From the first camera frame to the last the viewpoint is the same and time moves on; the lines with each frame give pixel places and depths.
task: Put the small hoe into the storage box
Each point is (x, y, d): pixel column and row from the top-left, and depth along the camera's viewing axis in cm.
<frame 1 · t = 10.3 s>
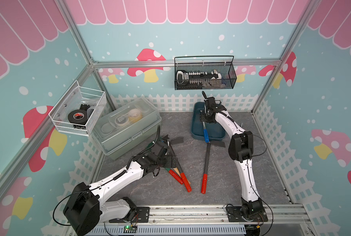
left hand: (170, 161, 83), fingers open
right hand: (204, 117, 105), fingers open
teal plastic storage box: (214, 128, 102), point 8 cm above the table
hoe with blue grip: (206, 136, 96), point 10 cm above the table
dark hoe red grip right: (204, 184, 85), point 2 cm above the table
wooden handle hoe: (176, 170, 89), point 2 cm above the table
green handle hoe red grip: (172, 174, 87), point 3 cm above the table
translucent lidded plastic container: (128, 129, 87), point 20 cm above the table

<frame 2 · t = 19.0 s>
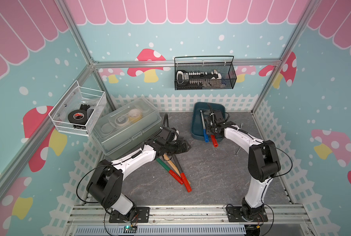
left hand: (184, 151, 84), fingers open
right hand: (209, 128, 97), fingers closed
dark hoe red grip right: (214, 140, 86), point 16 cm above the table
the other named things where they were.

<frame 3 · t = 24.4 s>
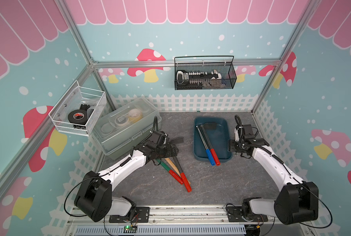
left hand: (171, 154, 85), fingers open
right hand: (233, 145, 86), fingers open
hoe with blue grip: (208, 152, 90), point 9 cm above the table
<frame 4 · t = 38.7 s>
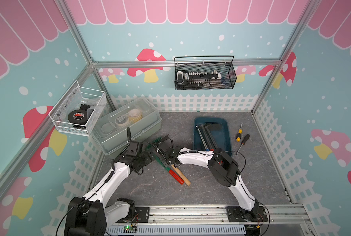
left hand: (149, 162, 85), fingers open
right hand: (165, 158, 94), fingers closed
yellow black screwdriver: (239, 136, 106), on the table
black orange screwdriver: (243, 142, 103), point 2 cm above the table
